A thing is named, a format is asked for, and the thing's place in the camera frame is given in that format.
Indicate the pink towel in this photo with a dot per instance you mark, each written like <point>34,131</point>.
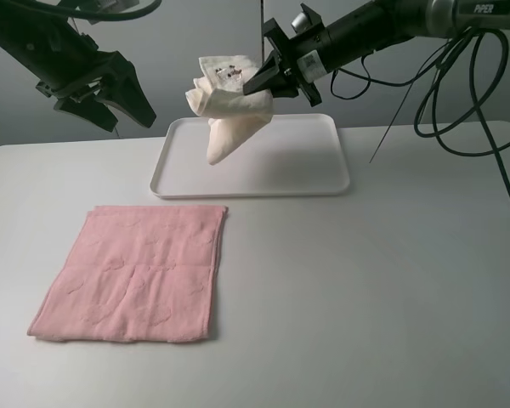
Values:
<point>136,274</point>

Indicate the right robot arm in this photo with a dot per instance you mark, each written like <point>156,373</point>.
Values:
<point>316,50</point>

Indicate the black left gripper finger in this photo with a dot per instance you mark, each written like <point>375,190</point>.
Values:
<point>124,93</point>
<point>89,110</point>

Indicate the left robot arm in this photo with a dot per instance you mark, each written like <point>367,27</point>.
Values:
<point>39,36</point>

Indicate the white plastic tray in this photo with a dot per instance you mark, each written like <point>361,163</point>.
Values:
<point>295,155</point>

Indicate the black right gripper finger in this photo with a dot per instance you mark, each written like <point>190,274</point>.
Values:
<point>268,77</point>

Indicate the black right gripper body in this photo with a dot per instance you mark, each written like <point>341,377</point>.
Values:
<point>281,73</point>

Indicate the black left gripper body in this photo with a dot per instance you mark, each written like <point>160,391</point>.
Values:
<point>90,84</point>

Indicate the white towel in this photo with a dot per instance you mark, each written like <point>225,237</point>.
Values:
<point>217,95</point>

